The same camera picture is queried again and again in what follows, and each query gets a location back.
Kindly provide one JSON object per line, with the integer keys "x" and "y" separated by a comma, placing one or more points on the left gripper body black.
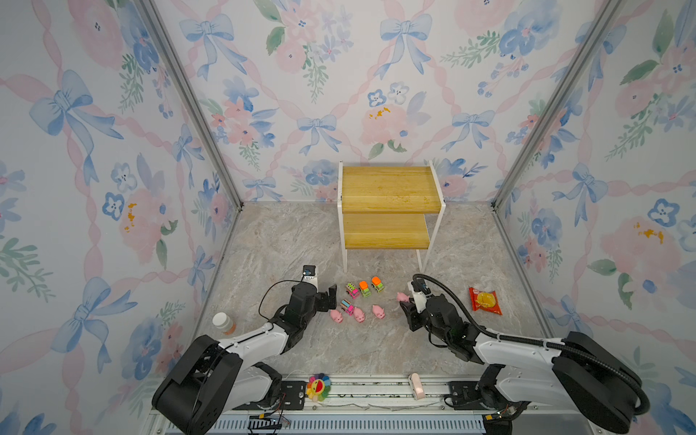
{"x": 321, "y": 302}

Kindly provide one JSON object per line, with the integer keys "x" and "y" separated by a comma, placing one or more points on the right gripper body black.
{"x": 417, "y": 322}

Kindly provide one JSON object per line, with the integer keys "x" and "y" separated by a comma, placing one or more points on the pink pig toy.
{"x": 378, "y": 311}
{"x": 401, "y": 297}
{"x": 336, "y": 316}
{"x": 358, "y": 315}

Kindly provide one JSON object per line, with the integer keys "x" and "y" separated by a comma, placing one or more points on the orange yellow toy truck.
{"x": 377, "y": 284}

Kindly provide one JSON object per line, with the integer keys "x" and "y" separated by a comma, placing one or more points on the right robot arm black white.
{"x": 574, "y": 373}

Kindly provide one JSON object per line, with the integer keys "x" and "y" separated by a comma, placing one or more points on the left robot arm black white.
{"x": 213, "y": 377}

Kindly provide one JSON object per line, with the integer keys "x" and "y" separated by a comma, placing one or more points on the white wood two-tier shelf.
{"x": 389, "y": 208}

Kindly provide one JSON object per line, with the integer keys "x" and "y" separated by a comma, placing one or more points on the pink teal toy truck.
{"x": 347, "y": 307}

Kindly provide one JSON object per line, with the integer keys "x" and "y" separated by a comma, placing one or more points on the pink green toy truck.
{"x": 352, "y": 290}

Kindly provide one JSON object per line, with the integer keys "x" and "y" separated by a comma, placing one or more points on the orange green toy truck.
{"x": 364, "y": 289}

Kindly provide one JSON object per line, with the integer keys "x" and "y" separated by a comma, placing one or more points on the pink eraser block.
{"x": 417, "y": 388}

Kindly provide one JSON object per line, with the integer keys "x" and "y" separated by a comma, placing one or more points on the red snack bag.
{"x": 485, "y": 301}

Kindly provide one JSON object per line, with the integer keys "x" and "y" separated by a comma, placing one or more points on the rainbow flower plush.
{"x": 318, "y": 387}

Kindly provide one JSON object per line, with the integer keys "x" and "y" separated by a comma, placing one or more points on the white capped bottle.
{"x": 224, "y": 323}

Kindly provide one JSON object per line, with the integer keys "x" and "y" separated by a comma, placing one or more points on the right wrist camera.
{"x": 420, "y": 300}

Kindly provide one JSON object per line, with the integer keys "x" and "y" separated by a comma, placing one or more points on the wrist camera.
{"x": 309, "y": 275}
{"x": 420, "y": 300}

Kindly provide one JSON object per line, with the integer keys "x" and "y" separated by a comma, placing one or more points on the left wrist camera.
{"x": 309, "y": 275}

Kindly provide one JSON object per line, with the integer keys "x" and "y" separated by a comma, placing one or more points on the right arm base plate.
{"x": 469, "y": 396}

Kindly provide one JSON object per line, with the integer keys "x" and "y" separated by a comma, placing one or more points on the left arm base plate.
{"x": 288, "y": 395}

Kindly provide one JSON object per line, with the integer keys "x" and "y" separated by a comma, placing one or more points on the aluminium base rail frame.
{"x": 373, "y": 404}

